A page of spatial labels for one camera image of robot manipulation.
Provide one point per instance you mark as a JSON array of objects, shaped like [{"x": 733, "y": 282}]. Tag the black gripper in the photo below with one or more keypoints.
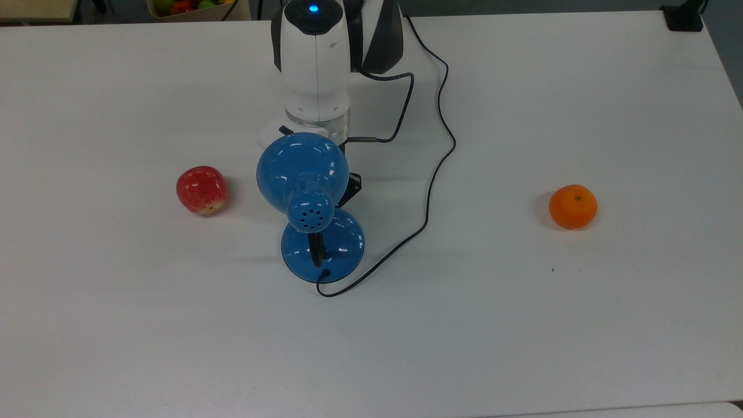
[{"x": 352, "y": 187}]

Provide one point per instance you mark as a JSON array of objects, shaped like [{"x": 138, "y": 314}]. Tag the blue desk lamp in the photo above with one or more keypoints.
[{"x": 302, "y": 168}]

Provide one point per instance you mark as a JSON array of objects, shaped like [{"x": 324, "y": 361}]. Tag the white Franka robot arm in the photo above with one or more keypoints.
[{"x": 316, "y": 58}]

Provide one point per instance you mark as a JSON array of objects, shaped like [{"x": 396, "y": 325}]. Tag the bright red apple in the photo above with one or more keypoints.
[{"x": 201, "y": 190}]

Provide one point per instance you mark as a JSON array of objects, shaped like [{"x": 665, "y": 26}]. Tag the cardboard box of fruit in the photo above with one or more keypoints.
[{"x": 232, "y": 14}]

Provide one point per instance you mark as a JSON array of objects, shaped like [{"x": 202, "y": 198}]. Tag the orange mandarin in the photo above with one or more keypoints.
[{"x": 573, "y": 206}]

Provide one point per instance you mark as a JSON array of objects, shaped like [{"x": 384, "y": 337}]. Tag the red fruit in box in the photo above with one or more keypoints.
[{"x": 182, "y": 6}]

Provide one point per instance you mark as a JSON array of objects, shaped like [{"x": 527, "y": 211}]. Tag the green fruit in box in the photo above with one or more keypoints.
[{"x": 162, "y": 5}]

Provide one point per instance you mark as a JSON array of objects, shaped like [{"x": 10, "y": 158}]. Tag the wooden tabletop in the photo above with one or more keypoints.
[{"x": 35, "y": 8}]

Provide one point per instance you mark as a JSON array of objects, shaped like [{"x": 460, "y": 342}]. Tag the black table clamp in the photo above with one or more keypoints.
[{"x": 684, "y": 17}]

